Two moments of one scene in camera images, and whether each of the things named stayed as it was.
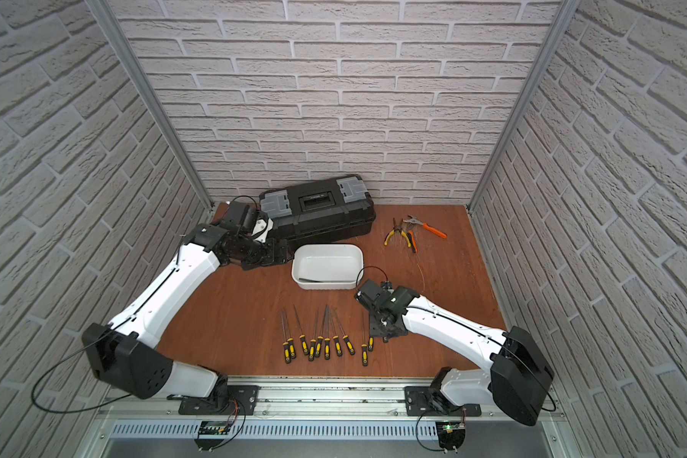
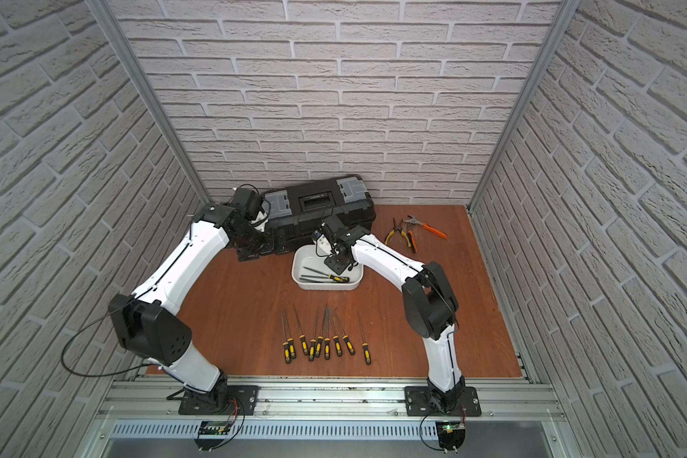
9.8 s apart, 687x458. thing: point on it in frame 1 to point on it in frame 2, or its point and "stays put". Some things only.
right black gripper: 374,331 to 338,268
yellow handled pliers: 398,229 stays put
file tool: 327,340 stays put
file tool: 346,340 stays put
